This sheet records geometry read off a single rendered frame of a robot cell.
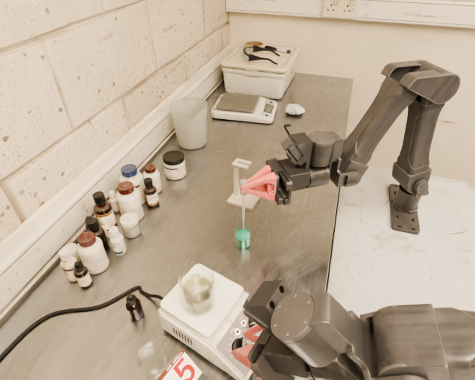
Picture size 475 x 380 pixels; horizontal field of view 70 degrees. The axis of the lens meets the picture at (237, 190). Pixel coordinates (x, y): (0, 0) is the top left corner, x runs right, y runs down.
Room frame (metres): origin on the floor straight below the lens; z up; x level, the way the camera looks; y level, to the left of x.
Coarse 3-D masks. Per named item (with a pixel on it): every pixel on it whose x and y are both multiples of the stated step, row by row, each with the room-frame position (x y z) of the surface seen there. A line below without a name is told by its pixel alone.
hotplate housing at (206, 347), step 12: (240, 300) 0.37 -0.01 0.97; (168, 324) 0.34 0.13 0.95; (180, 324) 0.32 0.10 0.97; (228, 324) 0.33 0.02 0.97; (180, 336) 0.32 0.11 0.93; (192, 336) 0.30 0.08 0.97; (216, 336) 0.30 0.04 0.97; (192, 348) 0.31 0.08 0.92; (204, 348) 0.29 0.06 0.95; (216, 360) 0.28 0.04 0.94; (228, 372) 0.26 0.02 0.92; (240, 372) 0.25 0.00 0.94; (252, 372) 0.26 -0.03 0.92
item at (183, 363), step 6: (180, 360) 0.28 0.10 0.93; (186, 360) 0.28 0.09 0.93; (174, 366) 0.27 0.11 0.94; (180, 366) 0.27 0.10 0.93; (186, 366) 0.27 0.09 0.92; (192, 366) 0.27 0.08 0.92; (168, 372) 0.25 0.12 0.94; (174, 372) 0.26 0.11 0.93; (180, 372) 0.26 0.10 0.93; (186, 372) 0.26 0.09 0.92; (192, 372) 0.26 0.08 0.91; (168, 378) 0.25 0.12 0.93; (174, 378) 0.25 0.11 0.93; (180, 378) 0.25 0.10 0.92; (186, 378) 0.25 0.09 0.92; (192, 378) 0.26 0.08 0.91
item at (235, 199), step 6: (234, 162) 0.77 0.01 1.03; (240, 162) 0.77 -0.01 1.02; (246, 162) 0.77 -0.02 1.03; (234, 168) 0.77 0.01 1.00; (246, 168) 0.74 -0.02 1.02; (234, 174) 0.77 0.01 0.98; (234, 180) 0.77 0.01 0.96; (234, 186) 0.77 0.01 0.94; (234, 192) 0.77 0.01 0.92; (228, 198) 0.75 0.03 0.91; (234, 198) 0.75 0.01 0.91; (240, 198) 0.75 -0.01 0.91; (246, 198) 0.75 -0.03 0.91; (252, 198) 0.75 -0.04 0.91; (258, 198) 0.75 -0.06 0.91; (234, 204) 0.73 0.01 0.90; (240, 204) 0.73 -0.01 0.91; (246, 204) 0.73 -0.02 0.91; (252, 204) 0.73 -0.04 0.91
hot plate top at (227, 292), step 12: (216, 276) 0.42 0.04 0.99; (216, 288) 0.39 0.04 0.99; (228, 288) 0.39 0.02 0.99; (240, 288) 0.39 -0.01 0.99; (168, 300) 0.36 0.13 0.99; (180, 300) 0.36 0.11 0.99; (216, 300) 0.36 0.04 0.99; (228, 300) 0.36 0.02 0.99; (168, 312) 0.34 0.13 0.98; (180, 312) 0.34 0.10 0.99; (216, 312) 0.34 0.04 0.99; (228, 312) 0.34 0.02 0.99; (192, 324) 0.31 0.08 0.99; (204, 324) 0.31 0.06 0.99; (216, 324) 0.31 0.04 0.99; (204, 336) 0.29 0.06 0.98
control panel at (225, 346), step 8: (240, 312) 0.35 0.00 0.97; (240, 320) 0.34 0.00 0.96; (248, 320) 0.34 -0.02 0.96; (232, 328) 0.32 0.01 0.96; (240, 328) 0.32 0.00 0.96; (248, 328) 0.33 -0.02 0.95; (224, 336) 0.30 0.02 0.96; (232, 336) 0.31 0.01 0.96; (240, 336) 0.31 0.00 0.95; (224, 344) 0.29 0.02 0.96; (248, 344) 0.30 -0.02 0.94; (224, 352) 0.28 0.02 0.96; (232, 360) 0.27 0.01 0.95; (240, 368) 0.26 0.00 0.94; (248, 368) 0.26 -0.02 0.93
